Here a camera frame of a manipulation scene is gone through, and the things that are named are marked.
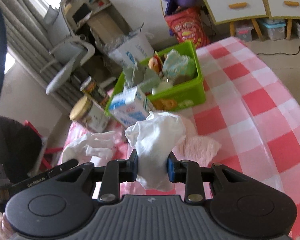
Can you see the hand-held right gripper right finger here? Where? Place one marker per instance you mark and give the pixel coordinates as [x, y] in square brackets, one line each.
[170, 168]

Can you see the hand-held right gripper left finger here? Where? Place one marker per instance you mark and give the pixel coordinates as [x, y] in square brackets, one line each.
[133, 167]

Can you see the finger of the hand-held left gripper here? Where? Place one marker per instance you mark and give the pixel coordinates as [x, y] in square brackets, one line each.
[68, 165]

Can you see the white cloth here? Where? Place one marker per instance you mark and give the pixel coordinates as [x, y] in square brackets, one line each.
[155, 145]

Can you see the green plastic bin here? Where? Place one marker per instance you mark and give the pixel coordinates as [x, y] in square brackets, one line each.
[190, 92]

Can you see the hamburger plush toy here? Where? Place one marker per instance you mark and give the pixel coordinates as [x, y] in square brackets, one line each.
[155, 62]

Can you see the red chair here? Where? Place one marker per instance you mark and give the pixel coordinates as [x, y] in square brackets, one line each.
[49, 140]

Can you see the white glove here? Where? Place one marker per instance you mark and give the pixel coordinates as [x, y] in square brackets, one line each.
[95, 143]

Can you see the dark fuzzy cloth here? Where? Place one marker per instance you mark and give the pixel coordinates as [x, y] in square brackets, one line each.
[12, 147]

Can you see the gold lid cookie jar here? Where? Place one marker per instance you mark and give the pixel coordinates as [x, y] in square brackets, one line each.
[87, 116]

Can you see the blue and white milk carton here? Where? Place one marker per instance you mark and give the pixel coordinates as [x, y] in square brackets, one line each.
[130, 107]

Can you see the green and yellow tin can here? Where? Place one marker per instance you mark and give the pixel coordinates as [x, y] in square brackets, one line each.
[95, 91]

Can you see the pink checkered tablecloth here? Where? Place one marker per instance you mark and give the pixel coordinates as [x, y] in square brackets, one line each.
[252, 120]

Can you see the grey office chair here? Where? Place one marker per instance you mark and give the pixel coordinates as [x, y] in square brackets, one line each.
[65, 70]

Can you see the white printed bag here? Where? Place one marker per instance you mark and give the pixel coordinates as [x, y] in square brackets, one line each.
[135, 50]

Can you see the red printed bucket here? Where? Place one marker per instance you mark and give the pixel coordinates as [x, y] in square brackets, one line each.
[187, 30]

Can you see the grey radiator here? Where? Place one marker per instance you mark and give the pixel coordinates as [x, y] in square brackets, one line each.
[27, 30]

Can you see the clear storage box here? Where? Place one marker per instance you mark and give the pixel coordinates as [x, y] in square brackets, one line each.
[244, 31]

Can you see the wooden shelf desk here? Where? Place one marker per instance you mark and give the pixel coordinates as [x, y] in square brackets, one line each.
[97, 10]

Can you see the blue lid storage box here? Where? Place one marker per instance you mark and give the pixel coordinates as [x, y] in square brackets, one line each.
[272, 28]

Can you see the wooden cabinet with white drawers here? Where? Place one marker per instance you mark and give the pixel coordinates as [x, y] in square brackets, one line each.
[240, 2]

